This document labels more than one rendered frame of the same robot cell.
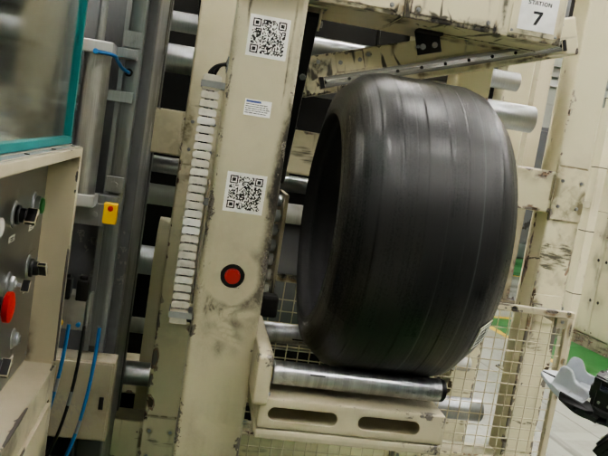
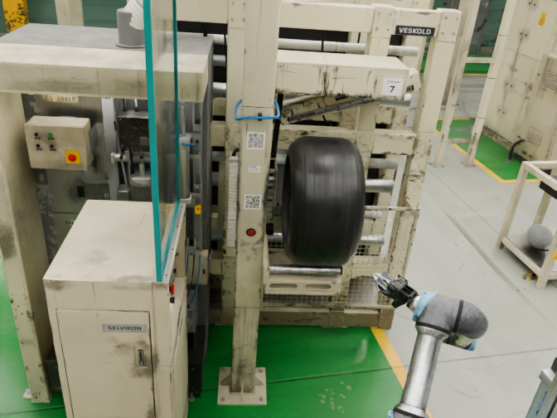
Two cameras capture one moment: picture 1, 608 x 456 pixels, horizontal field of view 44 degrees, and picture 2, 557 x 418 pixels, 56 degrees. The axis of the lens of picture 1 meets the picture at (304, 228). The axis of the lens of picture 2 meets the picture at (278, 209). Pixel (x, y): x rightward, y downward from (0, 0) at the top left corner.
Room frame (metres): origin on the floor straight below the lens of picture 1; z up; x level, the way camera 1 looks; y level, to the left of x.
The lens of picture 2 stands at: (-0.66, -0.12, 2.32)
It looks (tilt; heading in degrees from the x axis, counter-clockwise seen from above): 29 degrees down; 3
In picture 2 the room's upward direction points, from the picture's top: 5 degrees clockwise
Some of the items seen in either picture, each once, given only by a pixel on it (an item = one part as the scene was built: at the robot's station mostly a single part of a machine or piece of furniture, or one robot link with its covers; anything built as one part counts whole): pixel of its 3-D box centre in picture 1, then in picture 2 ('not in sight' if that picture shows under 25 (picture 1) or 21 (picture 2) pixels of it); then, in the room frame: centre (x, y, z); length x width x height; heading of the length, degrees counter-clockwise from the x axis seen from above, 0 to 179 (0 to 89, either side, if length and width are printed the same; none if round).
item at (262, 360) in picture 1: (257, 348); (264, 251); (1.50, 0.06, 0.90); 0.40 x 0.03 x 0.10; 9
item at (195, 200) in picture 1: (197, 200); (233, 203); (1.42, 0.21, 1.19); 0.05 x 0.04 x 0.48; 9
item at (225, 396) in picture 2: not in sight; (242, 383); (1.47, 0.13, 0.02); 0.27 x 0.27 x 0.04; 9
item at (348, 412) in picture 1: (348, 413); (302, 280); (1.39, -0.14, 0.84); 0.36 x 0.09 x 0.06; 99
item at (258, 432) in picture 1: (332, 404); (299, 269); (1.52, -0.12, 0.80); 0.37 x 0.36 x 0.02; 9
